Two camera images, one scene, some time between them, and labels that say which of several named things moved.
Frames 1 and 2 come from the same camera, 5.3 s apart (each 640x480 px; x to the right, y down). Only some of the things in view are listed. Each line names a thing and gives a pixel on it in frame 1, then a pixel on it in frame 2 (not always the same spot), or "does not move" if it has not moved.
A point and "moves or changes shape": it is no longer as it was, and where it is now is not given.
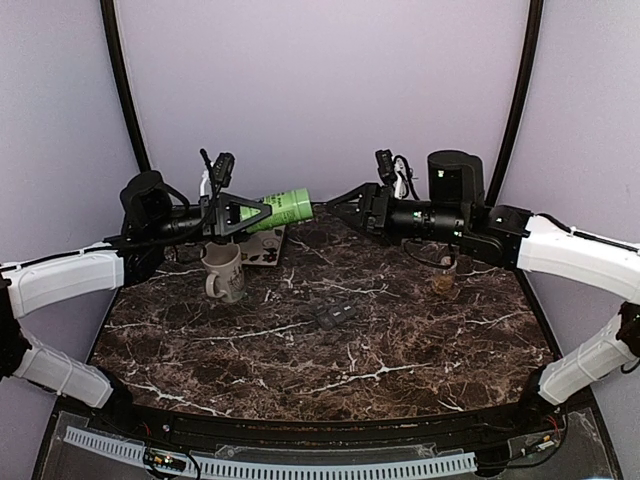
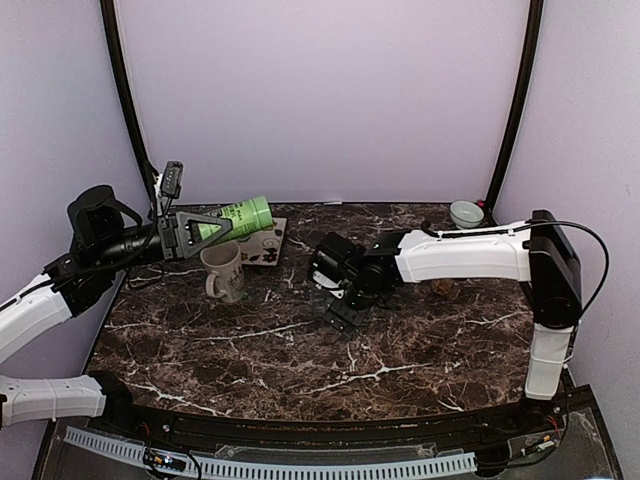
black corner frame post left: (108, 13) does not move
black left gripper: (220, 215) to (175, 237)
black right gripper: (372, 193) to (349, 314)
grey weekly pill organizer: (337, 314) moves or changes shape
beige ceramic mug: (226, 280) does not move
